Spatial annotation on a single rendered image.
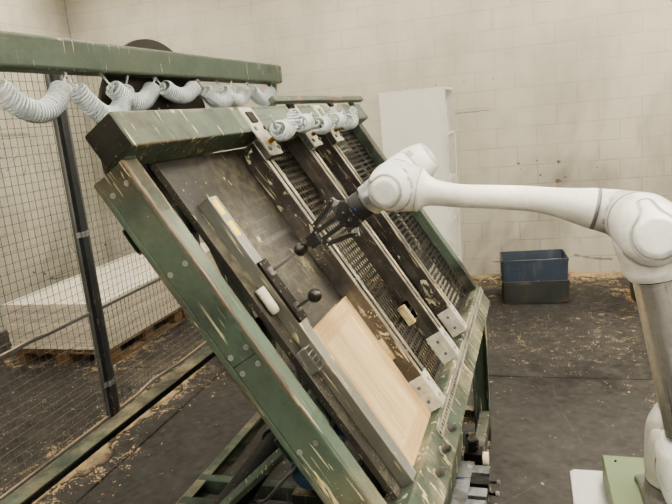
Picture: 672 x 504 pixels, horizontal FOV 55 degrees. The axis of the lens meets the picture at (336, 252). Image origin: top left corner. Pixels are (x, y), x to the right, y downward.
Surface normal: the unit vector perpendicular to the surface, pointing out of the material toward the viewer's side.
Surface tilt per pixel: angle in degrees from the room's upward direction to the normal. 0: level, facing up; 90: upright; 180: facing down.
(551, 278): 90
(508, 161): 90
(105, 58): 90
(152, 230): 90
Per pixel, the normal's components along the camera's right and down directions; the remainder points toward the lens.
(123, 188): -0.29, 0.22
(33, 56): 0.95, -0.03
